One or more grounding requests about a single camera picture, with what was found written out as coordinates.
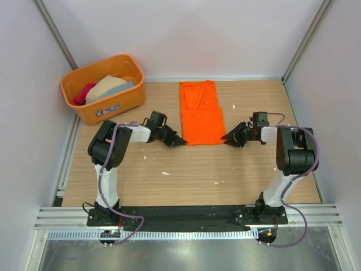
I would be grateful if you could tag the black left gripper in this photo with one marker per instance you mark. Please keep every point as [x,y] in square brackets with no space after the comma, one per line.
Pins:
[172,136]

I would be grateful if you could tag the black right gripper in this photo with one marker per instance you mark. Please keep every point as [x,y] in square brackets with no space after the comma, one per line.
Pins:
[235,134]

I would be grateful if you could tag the orange t shirt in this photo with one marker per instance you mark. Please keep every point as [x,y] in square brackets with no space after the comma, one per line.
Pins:
[201,116]

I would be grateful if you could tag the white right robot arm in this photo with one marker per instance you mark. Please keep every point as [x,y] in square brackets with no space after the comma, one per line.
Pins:
[297,155]

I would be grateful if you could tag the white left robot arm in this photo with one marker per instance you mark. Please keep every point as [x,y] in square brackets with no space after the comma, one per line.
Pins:
[107,151]

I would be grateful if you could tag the blue grey folded shirt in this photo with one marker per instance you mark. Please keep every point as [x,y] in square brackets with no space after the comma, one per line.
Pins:
[113,91]

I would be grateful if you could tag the beige folded shirt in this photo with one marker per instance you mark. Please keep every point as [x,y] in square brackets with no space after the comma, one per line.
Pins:
[104,85]

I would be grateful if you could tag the orange plastic bin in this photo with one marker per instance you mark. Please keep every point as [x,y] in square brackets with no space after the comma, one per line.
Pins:
[122,66]

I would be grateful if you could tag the red crumpled shirt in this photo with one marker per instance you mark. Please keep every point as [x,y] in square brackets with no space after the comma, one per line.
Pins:
[81,98]

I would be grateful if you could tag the white slotted cable duct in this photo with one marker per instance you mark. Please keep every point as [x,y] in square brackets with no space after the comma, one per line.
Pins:
[109,235]

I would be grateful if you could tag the aluminium frame rail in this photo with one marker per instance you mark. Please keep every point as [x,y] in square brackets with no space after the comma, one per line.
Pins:
[298,215]

